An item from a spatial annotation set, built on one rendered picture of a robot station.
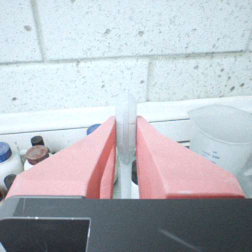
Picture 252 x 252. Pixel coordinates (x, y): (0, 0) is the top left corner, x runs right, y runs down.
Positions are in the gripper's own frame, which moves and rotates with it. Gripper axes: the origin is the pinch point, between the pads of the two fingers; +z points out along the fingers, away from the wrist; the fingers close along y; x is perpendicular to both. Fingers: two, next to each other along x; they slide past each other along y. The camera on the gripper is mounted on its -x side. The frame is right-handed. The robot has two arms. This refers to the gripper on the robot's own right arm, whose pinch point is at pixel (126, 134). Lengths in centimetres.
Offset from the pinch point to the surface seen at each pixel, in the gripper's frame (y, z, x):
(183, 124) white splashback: -13.9, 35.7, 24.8
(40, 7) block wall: 15.3, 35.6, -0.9
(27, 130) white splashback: 21.6, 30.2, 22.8
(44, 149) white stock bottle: 15.3, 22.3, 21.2
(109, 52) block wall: 3.5, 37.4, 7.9
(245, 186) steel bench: -26.1, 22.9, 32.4
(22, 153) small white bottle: 22.1, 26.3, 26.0
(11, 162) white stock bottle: 21.3, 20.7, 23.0
